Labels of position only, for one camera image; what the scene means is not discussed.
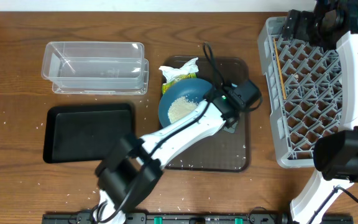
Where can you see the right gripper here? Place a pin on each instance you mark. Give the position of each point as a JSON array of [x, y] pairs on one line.
[[304, 22]]

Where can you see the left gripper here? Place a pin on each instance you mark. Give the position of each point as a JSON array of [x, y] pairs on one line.
[[232, 130]]

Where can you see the wooden chopstick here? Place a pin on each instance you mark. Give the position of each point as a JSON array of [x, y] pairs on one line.
[[279, 70]]

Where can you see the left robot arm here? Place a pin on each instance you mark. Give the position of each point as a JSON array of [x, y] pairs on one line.
[[129, 174]]

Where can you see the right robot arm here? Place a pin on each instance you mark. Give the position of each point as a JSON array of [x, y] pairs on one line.
[[332, 25]]

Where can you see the grey dishwasher rack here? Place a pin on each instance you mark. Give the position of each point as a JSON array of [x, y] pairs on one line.
[[312, 79]]

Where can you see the brown serving tray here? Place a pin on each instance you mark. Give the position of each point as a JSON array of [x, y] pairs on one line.
[[228, 149]]

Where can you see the white rice pile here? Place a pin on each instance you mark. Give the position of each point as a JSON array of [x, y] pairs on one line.
[[181, 107]]

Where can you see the crumpled white tissue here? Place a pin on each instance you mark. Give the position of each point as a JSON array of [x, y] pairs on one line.
[[171, 73]]

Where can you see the yellow green snack wrapper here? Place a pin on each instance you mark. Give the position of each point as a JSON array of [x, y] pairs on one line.
[[166, 86]]

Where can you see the black plastic tray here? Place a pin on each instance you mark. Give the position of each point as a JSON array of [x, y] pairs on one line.
[[75, 133]]

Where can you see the clear plastic bin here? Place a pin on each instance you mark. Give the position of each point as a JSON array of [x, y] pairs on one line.
[[96, 66]]

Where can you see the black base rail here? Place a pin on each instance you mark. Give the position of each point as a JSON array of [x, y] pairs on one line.
[[142, 218]]

